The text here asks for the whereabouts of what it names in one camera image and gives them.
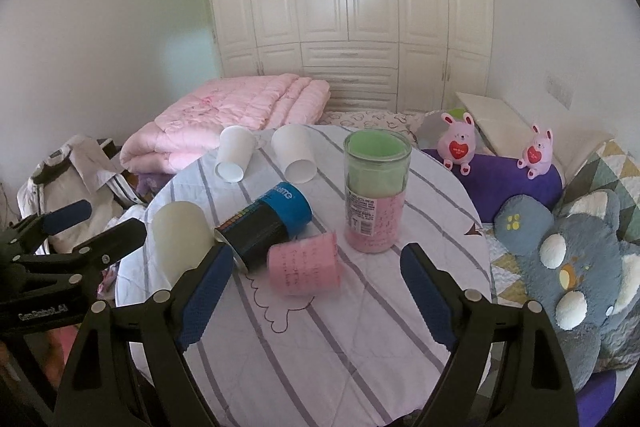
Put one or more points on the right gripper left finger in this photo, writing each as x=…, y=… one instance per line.
x=127, y=365

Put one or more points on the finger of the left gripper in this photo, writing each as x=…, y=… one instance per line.
x=97, y=253
x=50, y=216

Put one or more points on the green pink glass cup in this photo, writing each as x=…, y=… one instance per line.
x=376, y=175

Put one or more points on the white paper cup far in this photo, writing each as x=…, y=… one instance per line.
x=236, y=147

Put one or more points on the white paper cup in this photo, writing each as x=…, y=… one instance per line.
x=236, y=147
x=294, y=153

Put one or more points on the small pink cup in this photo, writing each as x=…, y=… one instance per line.
x=306, y=266

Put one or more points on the white paper cup near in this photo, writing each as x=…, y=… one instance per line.
x=294, y=153

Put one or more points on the clothes pile on chair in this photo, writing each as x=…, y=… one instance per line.
x=81, y=169

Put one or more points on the blue grey plush cushion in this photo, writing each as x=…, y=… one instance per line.
x=574, y=264

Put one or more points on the pink folded quilt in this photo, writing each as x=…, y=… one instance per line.
x=191, y=127

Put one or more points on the blue black can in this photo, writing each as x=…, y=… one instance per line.
x=275, y=217

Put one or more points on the white striped table cloth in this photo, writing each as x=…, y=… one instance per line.
x=360, y=355

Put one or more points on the purple pillow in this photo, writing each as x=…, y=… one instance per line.
x=494, y=179

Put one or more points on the small pink bunny plush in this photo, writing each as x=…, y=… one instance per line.
x=537, y=156

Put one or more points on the geometric patterned bedspread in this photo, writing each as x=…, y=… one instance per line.
x=608, y=167

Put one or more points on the large pink bunny plush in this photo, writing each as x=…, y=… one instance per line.
x=457, y=145

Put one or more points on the white flat box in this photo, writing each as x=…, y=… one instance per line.
x=507, y=133

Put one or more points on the heart pattern pillow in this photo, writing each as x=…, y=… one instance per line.
x=404, y=123

